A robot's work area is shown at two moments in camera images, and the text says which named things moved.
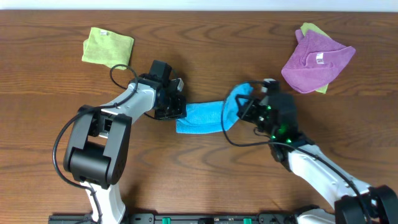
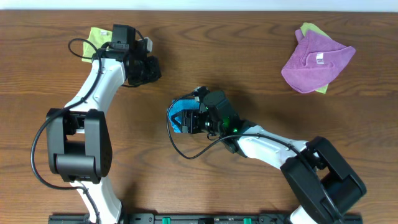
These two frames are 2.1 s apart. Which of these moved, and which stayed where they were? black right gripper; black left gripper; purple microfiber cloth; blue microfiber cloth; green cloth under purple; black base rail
Moved: blue microfiber cloth; black left gripper; black right gripper
Stayed: purple microfiber cloth; green cloth under purple; black base rail
